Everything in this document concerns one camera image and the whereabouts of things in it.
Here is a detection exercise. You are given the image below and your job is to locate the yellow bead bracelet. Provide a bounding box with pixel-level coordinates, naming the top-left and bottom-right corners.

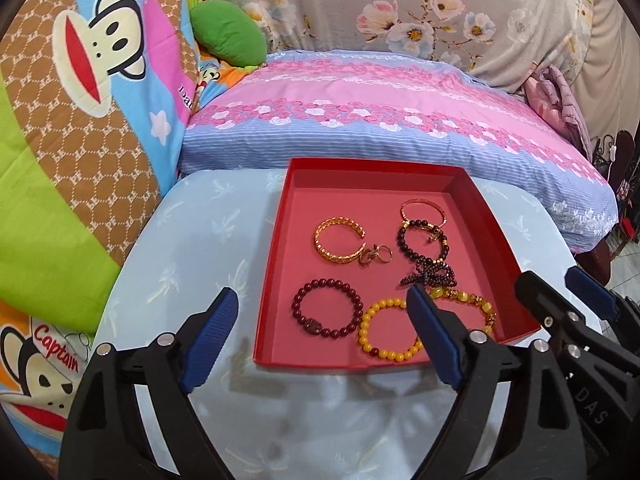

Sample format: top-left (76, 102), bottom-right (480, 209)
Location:
top-left (356, 297), bottom-right (426, 363)

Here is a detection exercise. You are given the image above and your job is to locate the green cushion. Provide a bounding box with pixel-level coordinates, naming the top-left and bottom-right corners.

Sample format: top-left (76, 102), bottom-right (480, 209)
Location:
top-left (191, 1), bottom-right (267, 67)

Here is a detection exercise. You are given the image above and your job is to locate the gold chain-link bangle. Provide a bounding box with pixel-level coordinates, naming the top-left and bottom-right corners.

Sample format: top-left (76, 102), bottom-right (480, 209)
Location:
top-left (314, 216), bottom-right (368, 265)

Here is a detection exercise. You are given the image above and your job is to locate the dark chair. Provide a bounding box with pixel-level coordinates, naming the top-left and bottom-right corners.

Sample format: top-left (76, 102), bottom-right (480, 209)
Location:
top-left (592, 130), bottom-right (640, 201)

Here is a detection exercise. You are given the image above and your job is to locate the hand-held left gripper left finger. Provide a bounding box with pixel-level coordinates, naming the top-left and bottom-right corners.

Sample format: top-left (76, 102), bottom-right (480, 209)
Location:
top-left (60, 286), bottom-right (240, 480)

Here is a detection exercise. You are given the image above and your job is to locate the thin rose gold bangle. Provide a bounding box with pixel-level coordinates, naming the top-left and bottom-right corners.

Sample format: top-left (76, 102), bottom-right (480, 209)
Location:
top-left (400, 199), bottom-right (447, 228)

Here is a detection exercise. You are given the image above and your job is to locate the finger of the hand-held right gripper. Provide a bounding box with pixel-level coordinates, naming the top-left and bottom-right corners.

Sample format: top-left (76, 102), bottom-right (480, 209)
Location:
top-left (565, 266), bottom-right (640, 347)
top-left (514, 270), bottom-right (607, 357)

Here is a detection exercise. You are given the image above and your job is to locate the colourful monkey print blanket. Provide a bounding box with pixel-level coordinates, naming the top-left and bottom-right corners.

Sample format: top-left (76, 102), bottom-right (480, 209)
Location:
top-left (0, 0), bottom-right (261, 461)

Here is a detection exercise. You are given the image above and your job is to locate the yellow stone gold bracelet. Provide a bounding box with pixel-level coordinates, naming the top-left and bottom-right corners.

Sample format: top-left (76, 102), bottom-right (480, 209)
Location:
top-left (422, 285), bottom-right (498, 341)

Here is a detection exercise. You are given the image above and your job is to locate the dark bead bracelet gold charm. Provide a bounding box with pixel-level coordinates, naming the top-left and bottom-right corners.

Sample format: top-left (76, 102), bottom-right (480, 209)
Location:
top-left (396, 219), bottom-right (450, 263)

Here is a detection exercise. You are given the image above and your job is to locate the red shallow box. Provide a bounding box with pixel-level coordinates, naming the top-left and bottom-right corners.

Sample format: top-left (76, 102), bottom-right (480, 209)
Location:
top-left (252, 156), bottom-right (543, 373)

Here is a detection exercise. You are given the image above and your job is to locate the dark red bead bracelet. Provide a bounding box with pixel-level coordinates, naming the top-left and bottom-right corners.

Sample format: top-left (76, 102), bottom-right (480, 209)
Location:
top-left (291, 278), bottom-right (363, 343)

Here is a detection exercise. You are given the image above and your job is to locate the pink and blue pillow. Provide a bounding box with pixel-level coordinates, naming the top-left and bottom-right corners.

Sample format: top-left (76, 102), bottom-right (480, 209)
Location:
top-left (177, 49), bottom-right (620, 255)

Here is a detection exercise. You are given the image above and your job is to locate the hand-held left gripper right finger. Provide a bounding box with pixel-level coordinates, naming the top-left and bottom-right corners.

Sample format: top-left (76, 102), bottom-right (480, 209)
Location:
top-left (406, 284), bottom-right (590, 480)

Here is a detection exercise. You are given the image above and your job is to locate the beige curtain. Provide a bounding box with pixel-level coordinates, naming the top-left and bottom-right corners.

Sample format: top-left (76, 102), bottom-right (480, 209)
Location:
top-left (575, 0), bottom-right (640, 146)

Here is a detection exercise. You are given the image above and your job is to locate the pink quilted cloth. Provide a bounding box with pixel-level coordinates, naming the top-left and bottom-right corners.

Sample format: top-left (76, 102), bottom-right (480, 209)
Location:
top-left (522, 64), bottom-right (596, 161)

